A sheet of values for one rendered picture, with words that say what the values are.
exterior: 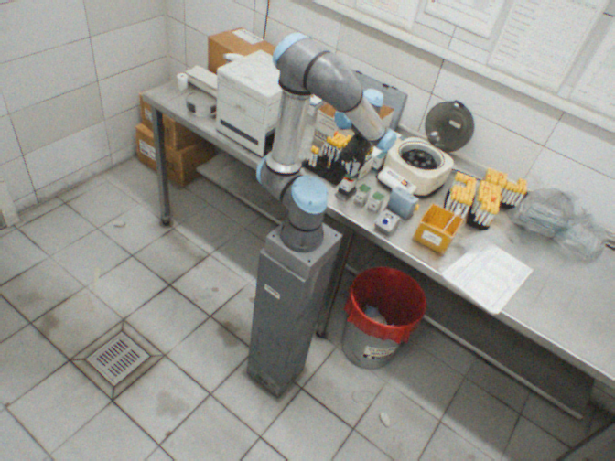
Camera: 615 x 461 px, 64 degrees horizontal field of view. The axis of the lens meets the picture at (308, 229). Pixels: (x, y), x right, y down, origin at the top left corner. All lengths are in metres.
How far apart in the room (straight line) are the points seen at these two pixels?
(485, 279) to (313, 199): 0.73
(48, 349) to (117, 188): 1.15
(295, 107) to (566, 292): 1.21
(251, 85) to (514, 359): 1.71
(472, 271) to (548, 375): 0.87
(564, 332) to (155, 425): 1.66
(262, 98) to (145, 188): 1.51
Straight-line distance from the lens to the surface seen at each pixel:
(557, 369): 2.64
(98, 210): 3.18
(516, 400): 2.78
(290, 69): 1.36
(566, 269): 2.13
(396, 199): 1.95
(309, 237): 1.60
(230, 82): 2.08
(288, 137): 1.48
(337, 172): 2.07
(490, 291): 1.85
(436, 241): 1.87
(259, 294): 1.90
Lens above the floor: 2.16
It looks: 45 degrees down
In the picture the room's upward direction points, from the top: 12 degrees clockwise
